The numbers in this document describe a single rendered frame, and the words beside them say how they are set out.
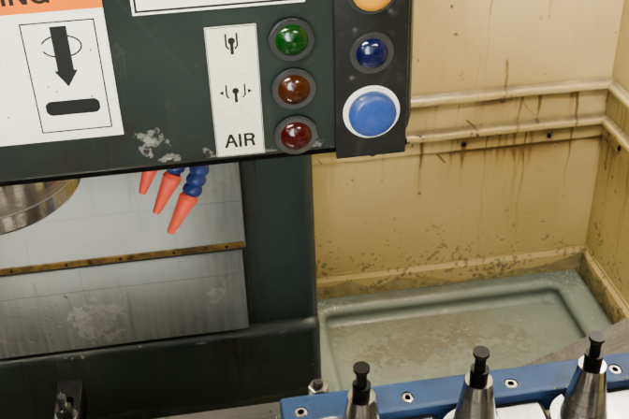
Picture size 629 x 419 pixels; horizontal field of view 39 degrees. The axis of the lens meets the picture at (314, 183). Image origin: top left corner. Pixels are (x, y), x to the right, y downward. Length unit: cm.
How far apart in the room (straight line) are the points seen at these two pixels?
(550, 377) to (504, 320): 106
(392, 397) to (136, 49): 51
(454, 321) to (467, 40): 63
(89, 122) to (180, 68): 6
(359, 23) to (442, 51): 120
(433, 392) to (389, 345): 100
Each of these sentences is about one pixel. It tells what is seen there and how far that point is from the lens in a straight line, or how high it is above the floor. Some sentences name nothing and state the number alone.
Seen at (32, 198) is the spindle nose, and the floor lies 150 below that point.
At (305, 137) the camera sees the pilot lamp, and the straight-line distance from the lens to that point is 55.
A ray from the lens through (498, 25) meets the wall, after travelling 174.
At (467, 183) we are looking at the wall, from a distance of 190.
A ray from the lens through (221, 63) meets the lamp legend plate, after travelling 53.
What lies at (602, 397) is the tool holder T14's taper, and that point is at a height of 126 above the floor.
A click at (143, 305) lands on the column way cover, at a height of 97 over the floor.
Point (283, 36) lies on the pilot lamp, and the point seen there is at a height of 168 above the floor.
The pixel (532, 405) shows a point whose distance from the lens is 94.
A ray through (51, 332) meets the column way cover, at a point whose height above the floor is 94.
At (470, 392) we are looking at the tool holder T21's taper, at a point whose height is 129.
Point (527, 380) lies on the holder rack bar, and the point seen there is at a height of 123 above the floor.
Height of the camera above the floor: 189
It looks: 32 degrees down
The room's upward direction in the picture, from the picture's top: 2 degrees counter-clockwise
